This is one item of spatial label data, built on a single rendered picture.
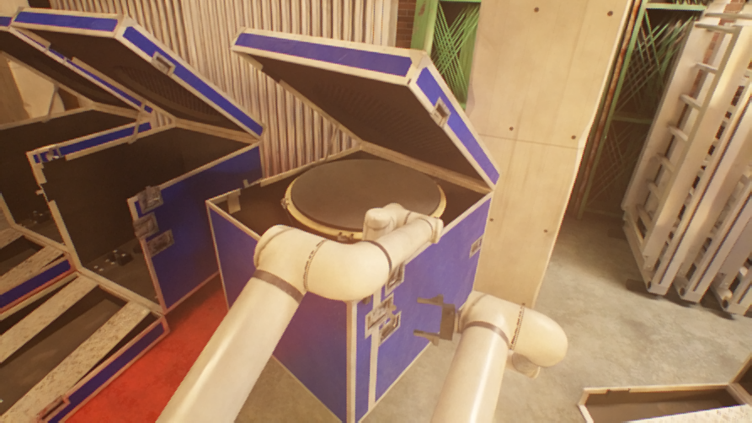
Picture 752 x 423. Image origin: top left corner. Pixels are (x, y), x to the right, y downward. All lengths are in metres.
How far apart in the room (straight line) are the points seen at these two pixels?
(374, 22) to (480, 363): 2.81
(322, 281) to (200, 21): 3.72
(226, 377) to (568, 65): 1.97
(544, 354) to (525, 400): 1.35
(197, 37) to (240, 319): 3.70
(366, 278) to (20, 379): 2.39
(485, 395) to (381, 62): 0.97
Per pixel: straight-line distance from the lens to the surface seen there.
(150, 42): 2.18
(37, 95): 5.02
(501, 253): 2.60
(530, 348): 1.07
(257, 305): 0.78
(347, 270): 0.76
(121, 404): 2.54
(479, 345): 0.97
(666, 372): 2.98
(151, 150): 3.30
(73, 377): 2.67
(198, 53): 4.30
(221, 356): 0.78
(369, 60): 1.30
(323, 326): 1.58
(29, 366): 2.96
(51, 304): 3.14
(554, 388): 2.54
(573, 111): 2.23
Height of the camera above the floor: 1.90
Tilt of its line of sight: 27 degrees down
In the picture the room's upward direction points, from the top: 2 degrees clockwise
